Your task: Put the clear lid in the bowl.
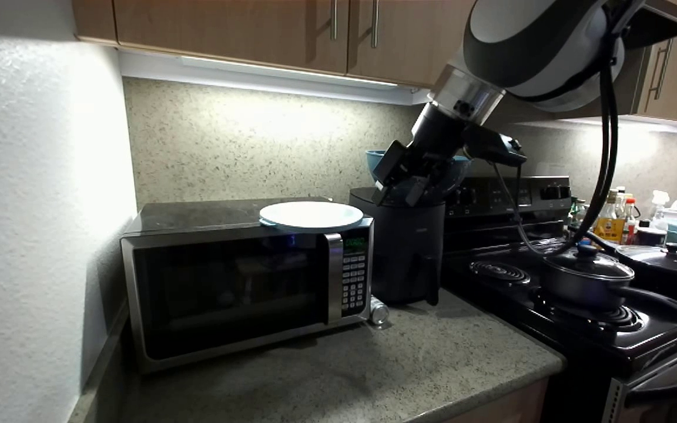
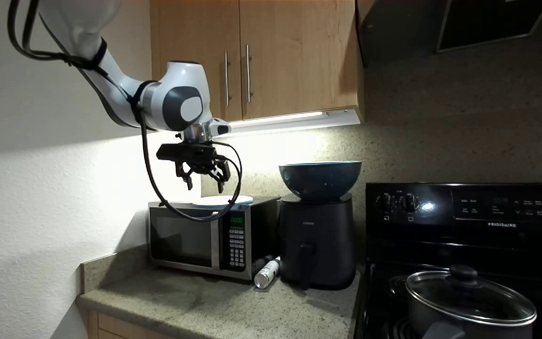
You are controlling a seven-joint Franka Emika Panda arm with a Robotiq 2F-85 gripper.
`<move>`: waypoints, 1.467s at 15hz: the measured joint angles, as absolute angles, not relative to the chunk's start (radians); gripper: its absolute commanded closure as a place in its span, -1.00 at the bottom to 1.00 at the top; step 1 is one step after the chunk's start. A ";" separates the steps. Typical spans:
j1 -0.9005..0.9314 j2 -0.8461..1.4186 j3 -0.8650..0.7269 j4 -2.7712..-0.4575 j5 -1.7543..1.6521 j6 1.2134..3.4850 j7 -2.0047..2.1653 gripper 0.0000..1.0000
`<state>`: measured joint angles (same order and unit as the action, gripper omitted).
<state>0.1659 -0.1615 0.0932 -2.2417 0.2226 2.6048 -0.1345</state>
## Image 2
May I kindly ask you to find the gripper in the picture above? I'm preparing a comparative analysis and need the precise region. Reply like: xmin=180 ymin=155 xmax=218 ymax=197
xmin=173 ymin=157 xmax=232 ymax=194

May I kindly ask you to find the clear lid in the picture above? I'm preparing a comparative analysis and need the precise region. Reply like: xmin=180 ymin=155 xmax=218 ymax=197
xmin=191 ymin=194 xmax=255 ymax=208

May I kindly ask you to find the dark blue bowl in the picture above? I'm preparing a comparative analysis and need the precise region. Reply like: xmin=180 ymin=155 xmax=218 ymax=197
xmin=278 ymin=160 xmax=363 ymax=202

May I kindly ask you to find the glass pot lid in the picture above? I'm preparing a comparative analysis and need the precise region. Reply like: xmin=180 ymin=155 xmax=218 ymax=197
xmin=405 ymin=265 xmax=538 ymax=327

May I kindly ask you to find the microwave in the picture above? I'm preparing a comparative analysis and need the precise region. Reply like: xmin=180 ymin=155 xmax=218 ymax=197
xmin=147 ymin=195 xmax=281 ymax=282

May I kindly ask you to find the microwave door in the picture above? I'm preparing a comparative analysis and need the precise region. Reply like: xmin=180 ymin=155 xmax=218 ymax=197
xmin=148 ymin=206 xmax=221 ymax=271

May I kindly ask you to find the under-cabinet light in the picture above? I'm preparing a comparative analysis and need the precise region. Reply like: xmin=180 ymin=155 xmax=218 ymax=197
xmin=226 ymin=109 xmax=362 ymax=137

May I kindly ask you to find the white bottle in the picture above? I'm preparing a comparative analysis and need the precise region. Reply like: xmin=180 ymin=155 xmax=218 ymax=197
xmin=253 ymin=257 xmax=281 ymax=290

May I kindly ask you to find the cabinet door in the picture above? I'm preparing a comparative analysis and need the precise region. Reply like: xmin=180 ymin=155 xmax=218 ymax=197
xmin=151 ymin=0 xmax=243 ymax=122
xmin=239 ymin=0 xmax=362 ymax=120

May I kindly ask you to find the black air fryer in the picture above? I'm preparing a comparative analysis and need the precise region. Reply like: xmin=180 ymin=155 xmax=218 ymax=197
xmin=278 ymin=192 xmax=358 ymax=291

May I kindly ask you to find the wooden drawer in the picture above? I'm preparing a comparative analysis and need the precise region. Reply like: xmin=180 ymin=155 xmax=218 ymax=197
xmin=87 ymin=310 xmax=174 ymax=339

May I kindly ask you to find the burner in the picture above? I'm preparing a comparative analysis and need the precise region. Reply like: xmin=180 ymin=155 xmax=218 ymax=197
xmin=388 ymin=274 xmax=423 ymax=299
xmin=381 ymin=317 xmax=414 ymax=339

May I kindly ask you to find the steel pot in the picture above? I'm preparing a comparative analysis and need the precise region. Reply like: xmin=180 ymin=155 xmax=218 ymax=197
xmin=405 ymin=265 xmax=538 ymax=339

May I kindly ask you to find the black stove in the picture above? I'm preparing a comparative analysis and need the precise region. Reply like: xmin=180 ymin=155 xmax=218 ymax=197
xmin=353 ymin=182 xmax=542 ymax=339

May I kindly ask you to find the range hood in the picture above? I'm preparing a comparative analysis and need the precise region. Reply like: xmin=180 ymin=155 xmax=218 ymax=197
xmin=356 ymin=0 xmax=542 ymax=67

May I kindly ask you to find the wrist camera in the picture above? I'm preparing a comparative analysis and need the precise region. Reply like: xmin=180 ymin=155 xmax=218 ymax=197
xmin=156 ymin=143 xmax=218 ymax=162

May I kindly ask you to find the cabinet door handle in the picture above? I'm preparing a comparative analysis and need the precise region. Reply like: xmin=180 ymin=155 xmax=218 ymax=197
xmin=223 ymin=50 xmax=231 ymax=107
xmin=245 ymin=44 xmax=253 ymax=104

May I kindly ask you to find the wooden wall cabinet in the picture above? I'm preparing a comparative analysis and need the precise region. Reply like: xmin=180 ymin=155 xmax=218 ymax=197
xmin=150 ymin=0 xmax=365 ymax=123

